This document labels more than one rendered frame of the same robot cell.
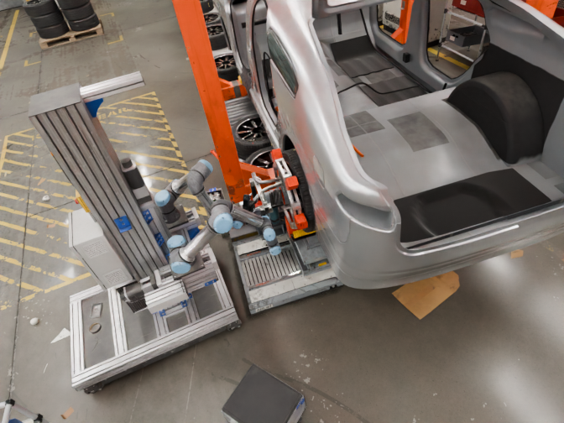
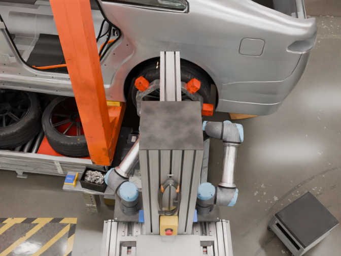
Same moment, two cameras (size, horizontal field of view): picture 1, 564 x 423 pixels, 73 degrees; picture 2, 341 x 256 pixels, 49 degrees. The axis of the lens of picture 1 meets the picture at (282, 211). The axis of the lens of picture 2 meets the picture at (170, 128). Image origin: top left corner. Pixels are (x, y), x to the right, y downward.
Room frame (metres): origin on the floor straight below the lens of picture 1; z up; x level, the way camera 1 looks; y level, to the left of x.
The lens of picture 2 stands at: (1.65, 1.94, 3.19)
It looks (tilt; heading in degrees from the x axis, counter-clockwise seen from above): 52 degrees down; 285
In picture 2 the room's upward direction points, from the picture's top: 2 degrees clockwise
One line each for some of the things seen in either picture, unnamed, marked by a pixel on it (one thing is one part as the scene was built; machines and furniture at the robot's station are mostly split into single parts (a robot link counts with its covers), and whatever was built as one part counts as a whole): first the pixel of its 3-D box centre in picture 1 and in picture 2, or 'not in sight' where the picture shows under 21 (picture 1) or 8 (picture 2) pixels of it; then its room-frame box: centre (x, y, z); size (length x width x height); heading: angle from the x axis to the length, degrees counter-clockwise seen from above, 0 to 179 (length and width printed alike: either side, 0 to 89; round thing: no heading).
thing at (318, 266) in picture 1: (313, 247); not in sight; (2.23, -0.23, 0.13); 0.50 x 0.36 x 0.10; 10
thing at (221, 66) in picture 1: (227, 68); not in sight; (5.77, 0.46, 0.39); 0.66 x 0.66 x 0.24
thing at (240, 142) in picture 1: (259, 137); (6, 115); (3.77, 0.12, 0.39); 0.66 x 0.66 x 0.24
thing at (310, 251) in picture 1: (312, 233); not in sight; (2.23, -0.23, 0.32); 0.40 x 0.30 x 0.28; 10
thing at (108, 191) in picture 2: not in sight; (90, 183); (2.68, 0.60, 0.44); 0.43 x 0.17 x 0.03; 10
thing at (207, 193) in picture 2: (178, 246); (206, 194); (1.72, 0.72, 0.98); 0.13 x 0.12 x 0.14; 10
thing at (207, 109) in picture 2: (300, 221); (207, 109); (1.89, -0.12, 0.85); 0.09 x 0.08 x 0.07; 10
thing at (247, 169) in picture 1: (271, 172); (110, 114); (2.70, 0.04, 0.69); 0.52 x 0.17 x 0.35; 100
